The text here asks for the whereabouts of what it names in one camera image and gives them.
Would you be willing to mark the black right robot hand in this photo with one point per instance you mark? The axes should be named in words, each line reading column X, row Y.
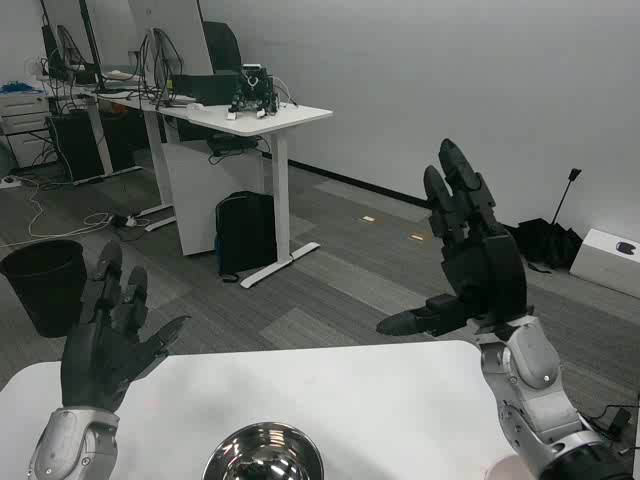
column 490, row 270

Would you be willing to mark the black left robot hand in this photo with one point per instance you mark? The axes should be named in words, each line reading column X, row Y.
column 92, row 360

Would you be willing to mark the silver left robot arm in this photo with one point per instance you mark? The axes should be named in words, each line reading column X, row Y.
column 65, row 445

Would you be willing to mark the shiny steel bowl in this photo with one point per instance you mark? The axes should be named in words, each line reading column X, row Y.
column 262, row 455

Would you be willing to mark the black folded umbrella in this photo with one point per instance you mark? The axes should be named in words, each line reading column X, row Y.
column 547, row 242

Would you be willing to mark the black trash bin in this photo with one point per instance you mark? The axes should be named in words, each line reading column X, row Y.
column 42, row 290

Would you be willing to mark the white cardboard product box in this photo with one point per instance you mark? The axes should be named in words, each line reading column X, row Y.
column 607, row 262

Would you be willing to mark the small white power strip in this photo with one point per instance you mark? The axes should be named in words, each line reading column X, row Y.
column 125, row 221

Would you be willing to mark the black backpack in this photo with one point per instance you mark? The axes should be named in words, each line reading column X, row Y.
column 247, row 235

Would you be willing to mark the black power adapter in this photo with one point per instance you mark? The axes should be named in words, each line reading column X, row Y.
column 621, row 422

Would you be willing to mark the white long desk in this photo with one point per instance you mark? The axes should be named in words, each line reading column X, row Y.
column 155, row 165

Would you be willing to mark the black computer tower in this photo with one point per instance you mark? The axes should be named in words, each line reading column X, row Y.
column 75, row 145

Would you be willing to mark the white drawer cabinet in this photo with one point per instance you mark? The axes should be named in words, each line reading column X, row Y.
column 20, row 130

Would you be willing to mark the white standing desk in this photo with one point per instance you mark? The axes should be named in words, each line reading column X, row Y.
column 260, row 117

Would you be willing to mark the black box device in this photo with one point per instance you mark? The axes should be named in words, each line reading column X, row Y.
column 207, row 89

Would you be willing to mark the black electronics assembly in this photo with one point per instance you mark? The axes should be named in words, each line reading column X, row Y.
column 256, row 90

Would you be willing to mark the black office chair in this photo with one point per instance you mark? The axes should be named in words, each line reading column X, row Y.
column 222, row 47

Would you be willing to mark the large white-backed monitor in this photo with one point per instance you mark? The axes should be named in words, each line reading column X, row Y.
column 180, row 30

